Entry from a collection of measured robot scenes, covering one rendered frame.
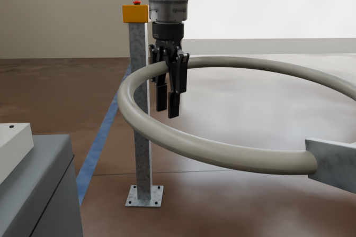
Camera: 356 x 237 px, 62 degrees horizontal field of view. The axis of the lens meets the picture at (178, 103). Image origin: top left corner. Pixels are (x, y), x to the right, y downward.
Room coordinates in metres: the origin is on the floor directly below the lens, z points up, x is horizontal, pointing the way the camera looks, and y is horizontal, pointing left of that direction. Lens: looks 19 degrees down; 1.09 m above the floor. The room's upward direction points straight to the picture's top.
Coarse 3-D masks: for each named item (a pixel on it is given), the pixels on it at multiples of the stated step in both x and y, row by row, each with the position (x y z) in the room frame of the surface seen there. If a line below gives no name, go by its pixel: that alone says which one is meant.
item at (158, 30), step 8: (152, 24) 0.70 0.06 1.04; (160, 24) 0.68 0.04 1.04; (176, 24) 0.69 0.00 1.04; (152, 32) 0.71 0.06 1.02; (160, 32) 0.68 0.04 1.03; (168, 32) 0.68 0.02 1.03; (176, 32) 0.68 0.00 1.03; (160, 40) 0.69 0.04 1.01; (168, 40) 0.68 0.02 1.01; (176, 40) 0.68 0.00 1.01; (168, 48) 0.70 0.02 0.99; (176, 48) 0.68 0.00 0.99; (176, 56) 0.70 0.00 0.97
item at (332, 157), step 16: (320, 144) 0.31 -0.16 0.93; (336, 144) 0.29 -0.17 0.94; (352, 144) 0.28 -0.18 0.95; (320, 160) 0.30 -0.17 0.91; (336, 160) 0.29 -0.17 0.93; (352, 160) 0.27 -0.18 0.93; (320, 176) 0.30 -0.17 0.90; (336, 176) 0.28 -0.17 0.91; (352, 176) 0.27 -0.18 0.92; (352, 192) 0.26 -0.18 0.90
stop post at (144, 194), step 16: (128, 16) 1.43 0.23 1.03; (144, 16) 1.42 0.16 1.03; (144, 32) 1.44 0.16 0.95; (144, 48) 1.44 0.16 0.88; (144, 64) 1.44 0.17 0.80; (144, 96) 1.44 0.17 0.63; (144, 144) 1.45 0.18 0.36; (144, 160) 1.45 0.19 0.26; (144, 176) 1.45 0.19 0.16; (144, 192) 1.45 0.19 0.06; (160, 192) 1.51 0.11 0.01
